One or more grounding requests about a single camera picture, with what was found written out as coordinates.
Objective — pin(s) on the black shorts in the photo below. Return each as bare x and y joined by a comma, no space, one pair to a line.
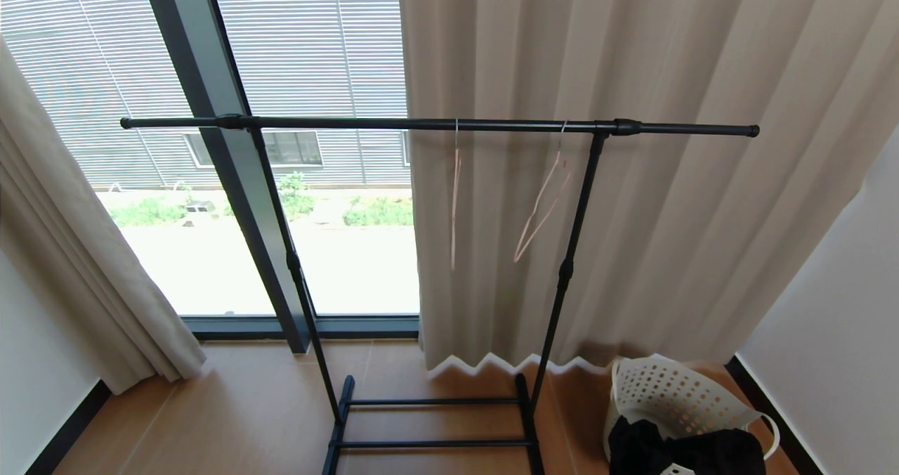
723,454

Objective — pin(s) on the pink clothes hanger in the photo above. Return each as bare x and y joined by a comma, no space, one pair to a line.
456,180
539,208

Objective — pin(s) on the black clothes rack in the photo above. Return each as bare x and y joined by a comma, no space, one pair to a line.
435,124

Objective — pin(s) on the white laundry basket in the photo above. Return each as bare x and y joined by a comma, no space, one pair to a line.
674,394

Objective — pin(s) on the beige curtain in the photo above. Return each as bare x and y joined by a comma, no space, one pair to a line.
84,285
667,215

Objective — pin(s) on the window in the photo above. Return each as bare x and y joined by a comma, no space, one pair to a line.
204,74

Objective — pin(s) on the black garment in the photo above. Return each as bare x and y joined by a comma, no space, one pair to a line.
635,447

